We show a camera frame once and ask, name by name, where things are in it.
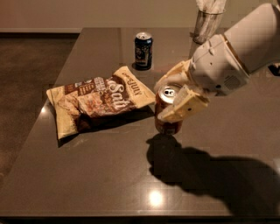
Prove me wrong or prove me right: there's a clear glass cup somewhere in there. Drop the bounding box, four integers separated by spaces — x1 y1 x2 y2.
192 10 224 45

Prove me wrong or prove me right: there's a brown chip bag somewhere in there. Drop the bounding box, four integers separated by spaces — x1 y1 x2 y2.
46 66 155 139

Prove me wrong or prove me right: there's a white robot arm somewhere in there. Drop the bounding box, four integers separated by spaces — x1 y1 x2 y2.
155 3 280 123

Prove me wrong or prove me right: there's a red coke can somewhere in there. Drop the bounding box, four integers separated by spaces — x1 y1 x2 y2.
154 83 184 136

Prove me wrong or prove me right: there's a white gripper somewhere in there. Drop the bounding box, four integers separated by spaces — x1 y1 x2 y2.
154 35 249 123

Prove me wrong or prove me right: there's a blue soda can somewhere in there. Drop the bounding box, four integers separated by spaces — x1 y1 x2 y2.
135 32 153 70

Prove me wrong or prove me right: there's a white straws bundle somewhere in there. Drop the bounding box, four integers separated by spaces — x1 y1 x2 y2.
196 0 227 14

